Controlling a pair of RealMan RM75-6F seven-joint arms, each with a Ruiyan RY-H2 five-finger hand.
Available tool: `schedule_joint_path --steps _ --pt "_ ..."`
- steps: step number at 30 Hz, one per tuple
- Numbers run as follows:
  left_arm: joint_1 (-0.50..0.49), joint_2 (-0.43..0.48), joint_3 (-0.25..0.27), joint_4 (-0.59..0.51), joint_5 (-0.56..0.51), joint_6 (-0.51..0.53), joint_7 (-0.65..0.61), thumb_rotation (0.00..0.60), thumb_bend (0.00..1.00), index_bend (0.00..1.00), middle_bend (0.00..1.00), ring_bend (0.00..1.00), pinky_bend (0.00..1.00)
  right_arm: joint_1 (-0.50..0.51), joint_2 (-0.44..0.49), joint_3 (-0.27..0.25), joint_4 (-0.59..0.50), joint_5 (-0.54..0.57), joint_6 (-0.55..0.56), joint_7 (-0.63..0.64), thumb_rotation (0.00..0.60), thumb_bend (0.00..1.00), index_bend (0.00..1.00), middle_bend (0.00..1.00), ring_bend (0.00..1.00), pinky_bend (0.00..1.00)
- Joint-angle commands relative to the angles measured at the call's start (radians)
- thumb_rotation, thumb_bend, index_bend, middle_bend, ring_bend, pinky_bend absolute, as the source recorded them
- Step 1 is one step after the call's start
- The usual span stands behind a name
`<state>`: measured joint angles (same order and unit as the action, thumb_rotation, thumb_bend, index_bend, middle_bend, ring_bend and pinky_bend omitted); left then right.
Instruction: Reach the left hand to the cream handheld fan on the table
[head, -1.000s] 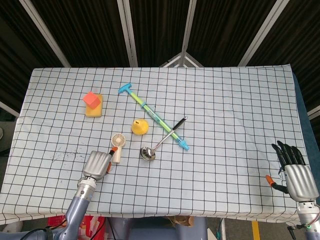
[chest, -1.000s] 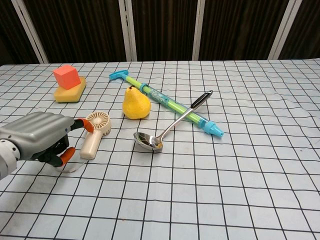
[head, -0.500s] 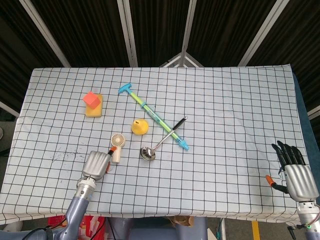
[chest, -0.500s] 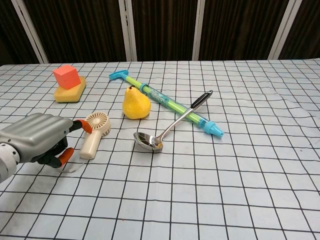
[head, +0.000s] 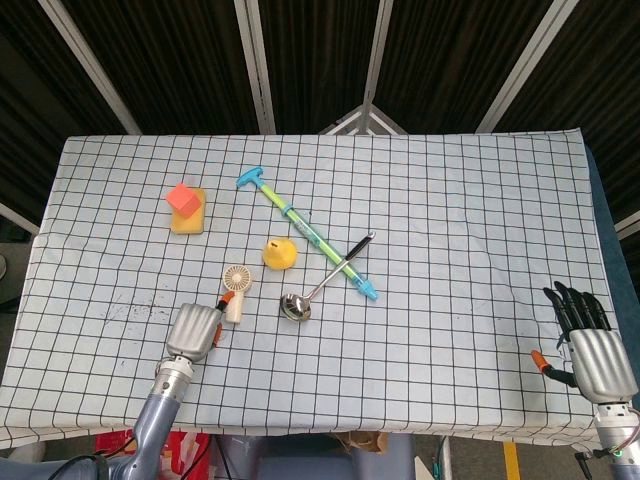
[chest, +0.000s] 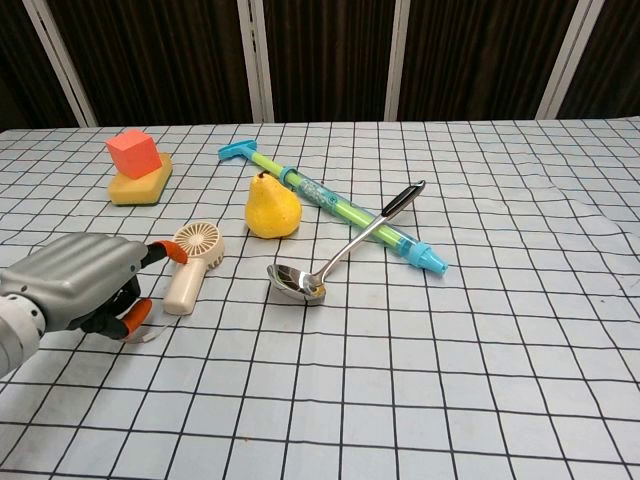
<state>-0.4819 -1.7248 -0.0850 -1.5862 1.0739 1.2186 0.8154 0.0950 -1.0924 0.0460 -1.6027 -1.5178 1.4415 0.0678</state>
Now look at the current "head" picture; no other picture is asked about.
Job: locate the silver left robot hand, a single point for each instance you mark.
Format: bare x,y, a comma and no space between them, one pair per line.
192,330

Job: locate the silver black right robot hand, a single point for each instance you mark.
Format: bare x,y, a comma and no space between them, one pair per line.
602,360

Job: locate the small cream handheld fan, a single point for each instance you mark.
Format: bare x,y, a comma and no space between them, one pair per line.
238,277

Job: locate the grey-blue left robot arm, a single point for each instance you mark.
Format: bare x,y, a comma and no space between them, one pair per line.
155,420

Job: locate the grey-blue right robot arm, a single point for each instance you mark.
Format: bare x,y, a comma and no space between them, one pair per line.
617,425

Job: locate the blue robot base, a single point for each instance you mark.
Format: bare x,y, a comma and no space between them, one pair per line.
325,460

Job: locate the yellow sponge with green base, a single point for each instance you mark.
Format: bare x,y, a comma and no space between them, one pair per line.
187,226

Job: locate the yellow pear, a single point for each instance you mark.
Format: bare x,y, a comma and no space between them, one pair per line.
280,257

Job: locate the red plastic bag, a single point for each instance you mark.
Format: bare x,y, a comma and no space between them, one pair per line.
175,450

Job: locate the red-orange cube block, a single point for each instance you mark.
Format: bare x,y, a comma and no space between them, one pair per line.
182,200

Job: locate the blue green toy water pump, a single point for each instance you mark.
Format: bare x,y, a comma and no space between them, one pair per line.
310,235

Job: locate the white black-grid tablecloth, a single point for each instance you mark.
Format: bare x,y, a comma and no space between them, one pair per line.
450,225

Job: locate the brown paper bag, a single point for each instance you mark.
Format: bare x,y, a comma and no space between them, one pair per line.
365,440

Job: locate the white screen base foot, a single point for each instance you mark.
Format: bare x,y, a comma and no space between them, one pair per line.
369,112

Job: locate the white screen frame post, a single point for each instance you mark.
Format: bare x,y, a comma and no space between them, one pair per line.
522,65
90,65
377,50
255,65

